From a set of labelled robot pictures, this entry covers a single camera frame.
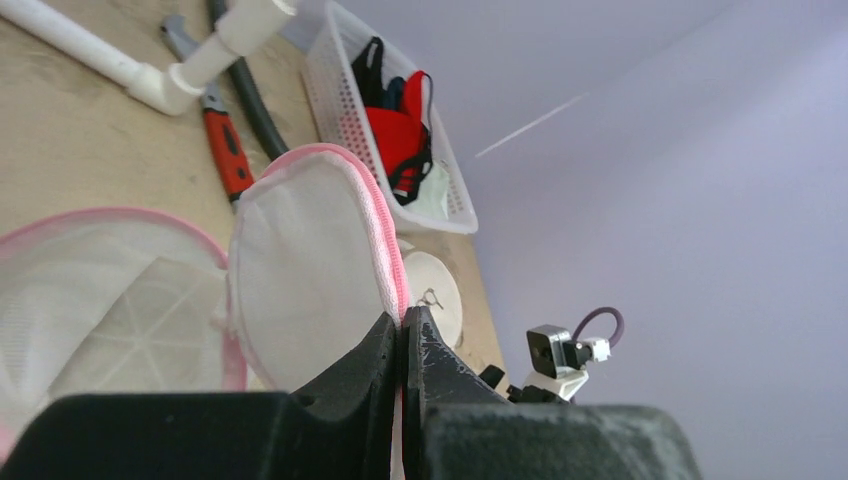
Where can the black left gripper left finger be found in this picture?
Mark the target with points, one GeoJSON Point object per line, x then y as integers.
{"type": "Point", "coordinates": [338, 426]}

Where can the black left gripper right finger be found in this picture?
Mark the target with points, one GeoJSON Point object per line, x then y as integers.
{"type": "Point", "coordinates": [457, 427]}

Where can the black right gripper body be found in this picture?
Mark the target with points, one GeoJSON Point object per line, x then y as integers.
{"type": "Point", "coordinates": [493, 375]}

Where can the pale green bra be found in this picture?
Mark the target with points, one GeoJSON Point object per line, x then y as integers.
{"type": "Point", "coordinates": [432, 199]}

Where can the pink-rimmed mesh laundry bag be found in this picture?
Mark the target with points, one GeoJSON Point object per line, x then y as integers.
{"type": "Point", "coordinates": [128, 301]}

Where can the red bra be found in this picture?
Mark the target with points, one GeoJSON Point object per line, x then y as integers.
{"type": "Point", "coordinates": [404, 139]}

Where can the black bra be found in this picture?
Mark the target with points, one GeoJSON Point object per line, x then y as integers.
{"type": "Point", "coordinates": [367, 72]}

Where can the dark blue bra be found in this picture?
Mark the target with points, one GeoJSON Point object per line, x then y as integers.
{"type": "Point", "coordinates": [393, 94]}

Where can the red-handled adjustable wrench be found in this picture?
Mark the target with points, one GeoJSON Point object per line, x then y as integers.
{"type": "Point", "coordinates": [230, 159]}

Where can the white PVC pipe frame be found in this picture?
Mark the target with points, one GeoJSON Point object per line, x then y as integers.
{"type": "Point", "coordinates": [120, 40]}

